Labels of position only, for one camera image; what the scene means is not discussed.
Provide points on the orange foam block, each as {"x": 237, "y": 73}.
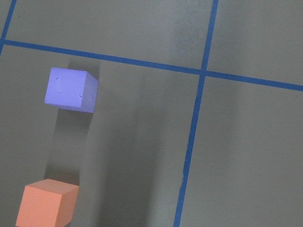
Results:
{"x": 47, "y": 203}

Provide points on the purple foam block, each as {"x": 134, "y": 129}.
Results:
{"x": 74, "y": 90}

